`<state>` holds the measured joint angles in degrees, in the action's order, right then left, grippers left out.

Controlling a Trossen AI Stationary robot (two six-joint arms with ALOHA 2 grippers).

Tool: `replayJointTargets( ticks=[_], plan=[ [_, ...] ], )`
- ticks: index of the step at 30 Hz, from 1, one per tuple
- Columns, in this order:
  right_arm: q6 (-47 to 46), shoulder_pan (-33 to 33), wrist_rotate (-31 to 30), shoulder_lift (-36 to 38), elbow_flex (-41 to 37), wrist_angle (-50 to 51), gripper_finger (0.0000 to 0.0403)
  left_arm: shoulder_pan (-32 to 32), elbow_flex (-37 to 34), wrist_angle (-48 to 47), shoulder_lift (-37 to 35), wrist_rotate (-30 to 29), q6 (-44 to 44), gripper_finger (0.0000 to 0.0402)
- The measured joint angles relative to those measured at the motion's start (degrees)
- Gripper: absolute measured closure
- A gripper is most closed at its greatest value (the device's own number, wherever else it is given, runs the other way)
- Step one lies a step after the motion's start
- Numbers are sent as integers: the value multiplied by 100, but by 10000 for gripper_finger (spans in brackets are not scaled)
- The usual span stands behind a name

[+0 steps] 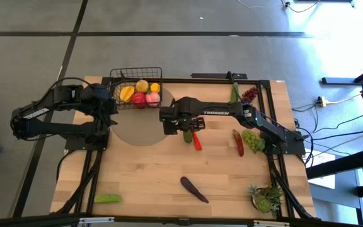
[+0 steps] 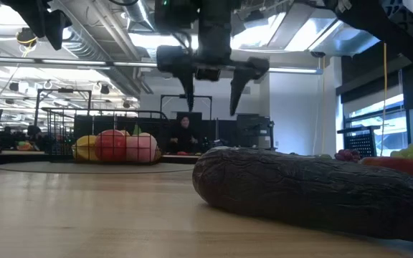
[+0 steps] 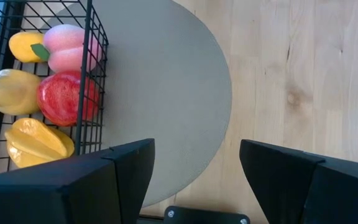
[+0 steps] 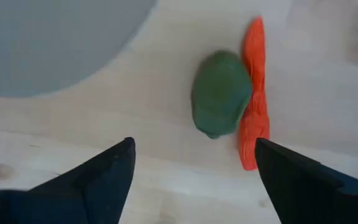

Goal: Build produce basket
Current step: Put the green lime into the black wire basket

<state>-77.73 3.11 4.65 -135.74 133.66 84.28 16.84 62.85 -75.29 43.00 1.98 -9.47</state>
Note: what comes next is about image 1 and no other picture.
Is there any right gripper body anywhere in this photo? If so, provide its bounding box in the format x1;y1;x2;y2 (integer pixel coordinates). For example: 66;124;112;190
162;117;206;136

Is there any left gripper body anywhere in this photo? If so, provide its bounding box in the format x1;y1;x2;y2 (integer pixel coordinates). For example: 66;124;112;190
86;83;119;117

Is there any bright red chili pepper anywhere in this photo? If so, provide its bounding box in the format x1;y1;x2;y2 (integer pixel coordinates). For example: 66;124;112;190
192;131;203;151

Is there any yellow-orange star fruit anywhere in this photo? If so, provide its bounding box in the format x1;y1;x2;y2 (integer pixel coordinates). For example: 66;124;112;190
119;85;135;103

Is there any red apple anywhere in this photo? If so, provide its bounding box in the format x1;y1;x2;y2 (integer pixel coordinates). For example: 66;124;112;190
131;92;147;108

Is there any round yellow fruit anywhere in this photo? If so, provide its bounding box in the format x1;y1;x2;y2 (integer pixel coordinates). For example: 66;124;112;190
135;79;149;93

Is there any pink peach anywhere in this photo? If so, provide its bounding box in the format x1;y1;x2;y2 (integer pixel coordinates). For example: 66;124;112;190
145;91;161;107

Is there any dark red green-tipped chili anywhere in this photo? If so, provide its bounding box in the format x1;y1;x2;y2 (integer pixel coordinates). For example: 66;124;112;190
232;129;245;158

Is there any green cucumber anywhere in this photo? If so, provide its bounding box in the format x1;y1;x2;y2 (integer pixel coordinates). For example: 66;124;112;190
231;81;239;103

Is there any green grape bunch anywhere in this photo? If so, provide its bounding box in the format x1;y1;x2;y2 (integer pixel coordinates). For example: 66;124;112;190
241;129;266;154

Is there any purple eggplant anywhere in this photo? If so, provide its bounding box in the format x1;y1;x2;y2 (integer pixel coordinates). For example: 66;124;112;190
180;176;210;204

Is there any purple grape bunch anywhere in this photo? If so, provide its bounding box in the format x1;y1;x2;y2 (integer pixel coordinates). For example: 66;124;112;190
241;86;260;104

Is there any green pea pod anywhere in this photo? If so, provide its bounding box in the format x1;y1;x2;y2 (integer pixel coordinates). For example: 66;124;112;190
93;194;122;204

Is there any round grey mat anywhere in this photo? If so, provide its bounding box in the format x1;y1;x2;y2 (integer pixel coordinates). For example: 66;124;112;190
109;86;179;146

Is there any black flat metal bar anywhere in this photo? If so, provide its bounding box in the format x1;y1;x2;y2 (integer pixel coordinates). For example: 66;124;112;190
190;71;248;80

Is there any potted succulent plant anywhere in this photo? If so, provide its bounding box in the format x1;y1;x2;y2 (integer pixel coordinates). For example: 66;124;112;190
246;184;284;214

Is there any black diagonal beam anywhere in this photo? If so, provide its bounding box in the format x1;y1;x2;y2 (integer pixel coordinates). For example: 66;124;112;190
306;148;363;180

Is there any black T-shaped floor stand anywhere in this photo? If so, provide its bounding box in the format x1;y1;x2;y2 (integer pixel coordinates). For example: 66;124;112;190
321;59;363;86

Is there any black aluminium table frame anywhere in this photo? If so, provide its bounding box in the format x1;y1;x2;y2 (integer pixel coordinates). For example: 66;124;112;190
0;76;363;227

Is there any black wire basket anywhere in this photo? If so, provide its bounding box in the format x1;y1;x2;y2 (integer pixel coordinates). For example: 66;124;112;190
108;66;163;110

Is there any black left arm cable bundle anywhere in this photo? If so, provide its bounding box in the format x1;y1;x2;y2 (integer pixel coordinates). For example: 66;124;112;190
55;150;103;215

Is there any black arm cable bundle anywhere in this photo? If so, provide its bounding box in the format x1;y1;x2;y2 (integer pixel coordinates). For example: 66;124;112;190
268;154;316;220
55;150;103;215

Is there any silver aluminium bracket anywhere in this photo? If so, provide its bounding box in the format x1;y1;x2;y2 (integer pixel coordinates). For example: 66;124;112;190
78;216;115;225
252;219;291;227

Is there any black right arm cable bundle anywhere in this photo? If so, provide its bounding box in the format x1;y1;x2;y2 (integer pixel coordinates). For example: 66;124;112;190
268;154;316;220

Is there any white power cable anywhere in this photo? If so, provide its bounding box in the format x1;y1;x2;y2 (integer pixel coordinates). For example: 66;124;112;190
325;92;363;107

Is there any thin floor cable with plug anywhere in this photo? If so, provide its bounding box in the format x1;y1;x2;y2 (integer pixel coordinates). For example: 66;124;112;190
280;0;321;14

